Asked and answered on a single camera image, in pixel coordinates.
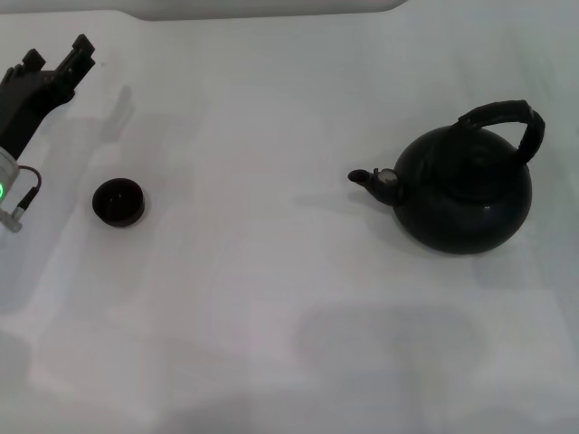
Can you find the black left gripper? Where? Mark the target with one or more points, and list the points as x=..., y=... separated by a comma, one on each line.
x=27, y=99

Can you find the dark round teacup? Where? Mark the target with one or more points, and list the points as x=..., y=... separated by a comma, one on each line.
x=118, y=204

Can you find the black round teapot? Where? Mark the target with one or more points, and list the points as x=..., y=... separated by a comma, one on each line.
x=461, y=199

